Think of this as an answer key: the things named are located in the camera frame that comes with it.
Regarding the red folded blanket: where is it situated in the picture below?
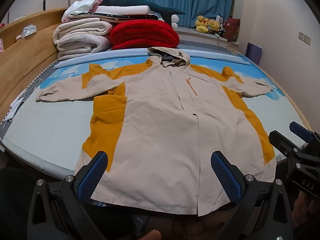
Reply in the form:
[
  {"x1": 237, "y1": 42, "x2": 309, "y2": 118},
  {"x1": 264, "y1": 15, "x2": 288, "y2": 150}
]
[{"x1": 110, "y1": 19, "x2": 180, "y2": 51}]

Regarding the white cable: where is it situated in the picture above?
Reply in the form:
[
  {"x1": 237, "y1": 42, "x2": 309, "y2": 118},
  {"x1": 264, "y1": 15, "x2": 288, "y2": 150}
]
[{"x1": 4, "y1": 78, "x2": 42, "y2": 123}]

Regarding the white and pink cloth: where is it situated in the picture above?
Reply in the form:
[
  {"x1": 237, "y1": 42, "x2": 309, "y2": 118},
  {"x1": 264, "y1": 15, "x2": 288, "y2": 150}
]
[{"x1": 61, "y1": 0, "x2": 103, "y2": 22}]

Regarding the white folded quilt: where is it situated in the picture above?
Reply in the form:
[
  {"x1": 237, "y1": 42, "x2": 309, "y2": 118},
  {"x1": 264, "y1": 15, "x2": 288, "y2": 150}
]
[{"x1": 94, "y1": 5, "x2": 151, "y2": 16}]

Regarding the beige and yellow hooded jacket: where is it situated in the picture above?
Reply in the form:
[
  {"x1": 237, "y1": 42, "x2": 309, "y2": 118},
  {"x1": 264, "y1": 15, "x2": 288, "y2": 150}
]
[{"x1": 35, "y1": 46, "x2": 277, "y2": 217}]

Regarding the dark red bag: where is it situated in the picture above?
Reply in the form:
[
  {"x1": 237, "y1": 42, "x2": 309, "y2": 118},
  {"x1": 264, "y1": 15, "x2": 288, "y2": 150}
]
[{"x1": 223, "y1": 17, "x2": 241, "y2": 42}]

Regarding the tissue pack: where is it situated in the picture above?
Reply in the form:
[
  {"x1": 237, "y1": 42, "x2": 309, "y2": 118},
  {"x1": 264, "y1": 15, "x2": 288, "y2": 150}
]
[{"x1": 22, "y1": 24, "x2": 37, "y2": 37}]

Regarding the teal plush shark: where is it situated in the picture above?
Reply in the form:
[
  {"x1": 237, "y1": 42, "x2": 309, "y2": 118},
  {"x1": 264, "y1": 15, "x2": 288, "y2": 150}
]
[{"x1": 100, "y1": 0, "x2": 187, "y2": 16}]

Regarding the purple bag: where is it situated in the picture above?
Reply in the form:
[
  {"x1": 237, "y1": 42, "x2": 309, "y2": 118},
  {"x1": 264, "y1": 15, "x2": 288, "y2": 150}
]
[{"x1": 245, "y1": 42, "x2": 262, "y2": 66}]

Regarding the person's right hand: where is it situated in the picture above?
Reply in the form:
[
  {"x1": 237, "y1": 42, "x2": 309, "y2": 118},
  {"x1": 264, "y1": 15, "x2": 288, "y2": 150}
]
[{"x1": 292, "y1": 197, "x2": 320, "y2": 230}]

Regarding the yellow plush toy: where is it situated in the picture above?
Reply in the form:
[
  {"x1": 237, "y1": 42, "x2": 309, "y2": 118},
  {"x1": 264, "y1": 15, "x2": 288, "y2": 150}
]
[
  {"x1": 195, "y1": 15, "x2": 209, "y2": 33},
  {"x1": 208, "y1": 19, "x2": 221, "y2": 34}
]

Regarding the cream folded blanket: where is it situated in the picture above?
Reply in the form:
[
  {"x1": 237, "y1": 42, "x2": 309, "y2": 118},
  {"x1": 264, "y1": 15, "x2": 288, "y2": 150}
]
[
  {"x1": 53, "y1": 20, "x2": 113, "y2": 43},
  {"x1": 57, "y1": 34, "x2": 112, "y2": 60}
]

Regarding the wooden bed frame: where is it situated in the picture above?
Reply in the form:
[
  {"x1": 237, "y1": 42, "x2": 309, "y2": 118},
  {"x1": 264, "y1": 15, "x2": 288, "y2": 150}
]
[{"x1": 0, "y1": 6, "x2": 73, "y2": 124}]

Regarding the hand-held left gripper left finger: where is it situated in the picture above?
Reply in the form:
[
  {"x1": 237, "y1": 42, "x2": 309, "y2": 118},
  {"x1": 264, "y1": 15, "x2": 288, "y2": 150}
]
[{"x1": 27, "y1": 151, "x2": 109, "y2": 240}]

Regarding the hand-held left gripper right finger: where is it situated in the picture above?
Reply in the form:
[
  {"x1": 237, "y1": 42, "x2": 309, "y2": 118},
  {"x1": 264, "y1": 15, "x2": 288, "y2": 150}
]
[{"x1": 211, "y1": 151, "x2": 293, "y2": 240}]

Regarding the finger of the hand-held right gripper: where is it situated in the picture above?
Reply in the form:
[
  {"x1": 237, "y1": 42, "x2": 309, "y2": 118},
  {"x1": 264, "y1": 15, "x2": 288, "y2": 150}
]
[
  {"x1": 289, "y1": 121, "x2": 315, "y2": 143},
  {"x1": 269, "y1": 130, "x2": 298, "y2": 155}
]

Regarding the blue printed bed mat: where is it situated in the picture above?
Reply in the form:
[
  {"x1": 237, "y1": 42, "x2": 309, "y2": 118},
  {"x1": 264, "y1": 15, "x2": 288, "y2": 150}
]
[{"x1": 0, "y1": 44, "x2": 310, "y2": 180}]

